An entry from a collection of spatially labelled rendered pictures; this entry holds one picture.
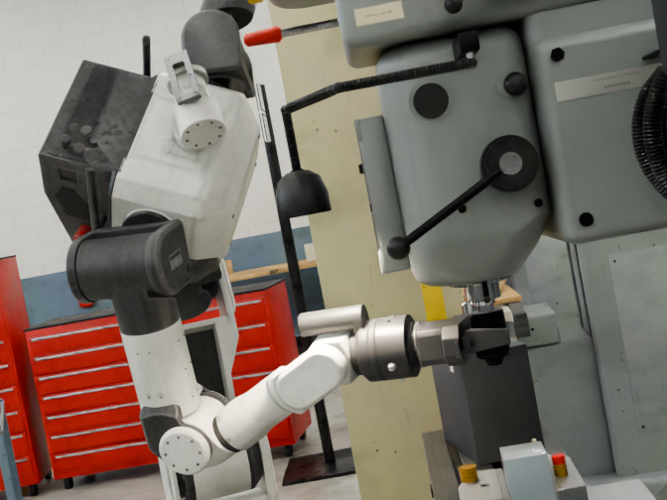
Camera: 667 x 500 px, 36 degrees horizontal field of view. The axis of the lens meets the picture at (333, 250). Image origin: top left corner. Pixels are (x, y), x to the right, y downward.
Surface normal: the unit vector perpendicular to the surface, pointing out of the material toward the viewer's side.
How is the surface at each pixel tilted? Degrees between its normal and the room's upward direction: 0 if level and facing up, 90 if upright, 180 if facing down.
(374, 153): 90
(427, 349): 90
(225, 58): 72
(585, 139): 90
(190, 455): 104
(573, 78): 90
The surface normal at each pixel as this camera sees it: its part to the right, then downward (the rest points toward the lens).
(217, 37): -0.08, -0.25
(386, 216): -0.04, 0.06
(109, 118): 0.14, -0.52
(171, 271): 0.96, -0.11
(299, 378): -0.25, 0.30
